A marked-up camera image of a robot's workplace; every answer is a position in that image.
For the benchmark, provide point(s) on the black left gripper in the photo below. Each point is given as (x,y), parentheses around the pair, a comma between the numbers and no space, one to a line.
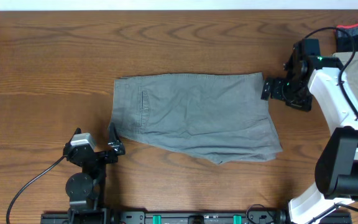
(116,145)

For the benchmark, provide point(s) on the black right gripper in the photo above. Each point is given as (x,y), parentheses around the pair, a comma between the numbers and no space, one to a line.
(303,103)

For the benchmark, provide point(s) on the grey shorts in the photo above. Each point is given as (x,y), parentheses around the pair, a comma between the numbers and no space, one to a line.
(221,118)

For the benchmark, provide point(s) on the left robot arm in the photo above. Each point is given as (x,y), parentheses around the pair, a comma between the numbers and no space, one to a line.
(86,188)

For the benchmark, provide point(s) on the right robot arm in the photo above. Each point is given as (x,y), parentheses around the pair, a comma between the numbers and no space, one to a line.
(312,76)

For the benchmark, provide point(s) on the black mounting rail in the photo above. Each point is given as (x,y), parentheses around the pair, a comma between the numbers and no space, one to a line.
(167,218)

